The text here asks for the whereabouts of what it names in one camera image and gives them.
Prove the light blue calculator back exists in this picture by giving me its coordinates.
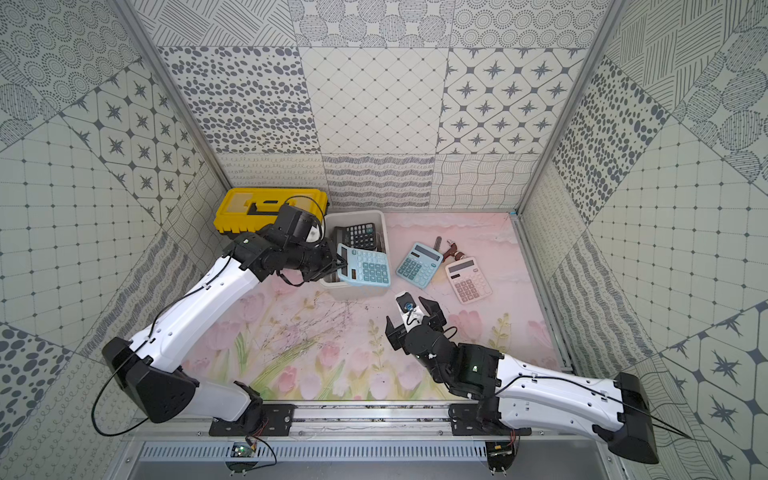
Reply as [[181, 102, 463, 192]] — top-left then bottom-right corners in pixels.
[[337, 244, 391, 287]]

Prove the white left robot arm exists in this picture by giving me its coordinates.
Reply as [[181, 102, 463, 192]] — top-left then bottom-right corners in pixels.
[[102, 203, 339, 433]]

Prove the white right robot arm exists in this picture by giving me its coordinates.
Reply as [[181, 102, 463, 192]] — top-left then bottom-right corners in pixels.
[[385, 292, 659, 464]]

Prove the white plastic storage box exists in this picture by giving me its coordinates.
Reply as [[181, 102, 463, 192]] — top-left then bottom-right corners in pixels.
[[320, 210, 389, 301]]

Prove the teal calculator face up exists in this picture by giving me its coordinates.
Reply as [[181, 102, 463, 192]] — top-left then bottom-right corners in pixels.
[[395, 242, 443, 290]]

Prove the yellow and black toolbox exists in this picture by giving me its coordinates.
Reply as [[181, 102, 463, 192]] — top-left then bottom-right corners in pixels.
[[214, 188, 329, 235]]

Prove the floral pink table mat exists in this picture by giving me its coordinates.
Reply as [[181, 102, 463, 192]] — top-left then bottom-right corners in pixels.
[[182, 213, 561, 401]]

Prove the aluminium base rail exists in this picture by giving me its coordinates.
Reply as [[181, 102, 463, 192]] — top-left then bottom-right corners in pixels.
[[113, 402, 621, 478]]

